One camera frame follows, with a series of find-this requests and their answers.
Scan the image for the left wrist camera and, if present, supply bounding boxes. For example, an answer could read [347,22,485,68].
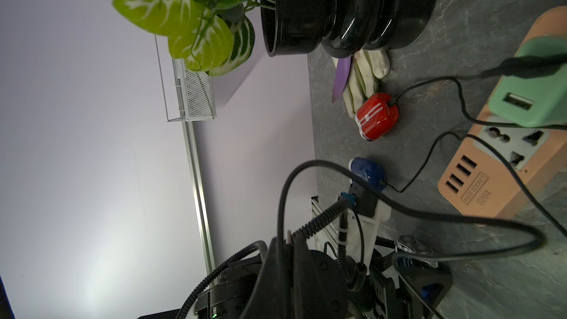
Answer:
[338,190,391,268]

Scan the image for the blue electric shaver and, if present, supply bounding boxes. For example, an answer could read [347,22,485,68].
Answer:
[348,157,388,191]
[395,235,442,304]

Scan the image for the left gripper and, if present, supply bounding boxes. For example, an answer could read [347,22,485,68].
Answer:
[349,250,453,318]

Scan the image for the orange power strip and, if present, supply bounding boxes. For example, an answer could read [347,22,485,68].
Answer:
[438,7,566,219]

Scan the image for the white mesh wall basket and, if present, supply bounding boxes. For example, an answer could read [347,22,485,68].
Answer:
[154,35,216,123]

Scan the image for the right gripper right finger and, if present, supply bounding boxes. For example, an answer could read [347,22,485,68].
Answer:
[292,234,348,318]

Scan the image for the red electric shaver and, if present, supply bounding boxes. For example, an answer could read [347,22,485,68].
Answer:
[354,92,400,141]

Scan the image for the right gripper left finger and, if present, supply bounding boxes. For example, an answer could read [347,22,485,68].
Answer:
[240,238,290,318]

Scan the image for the potted green plant black vase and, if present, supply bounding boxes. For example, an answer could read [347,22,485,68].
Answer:
[112,0,436,76]

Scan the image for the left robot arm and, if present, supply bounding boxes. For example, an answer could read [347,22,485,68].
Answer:
[159,193,453,318]

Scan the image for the green charger adapter top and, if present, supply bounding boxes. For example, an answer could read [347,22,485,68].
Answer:
[486,36,567,128]

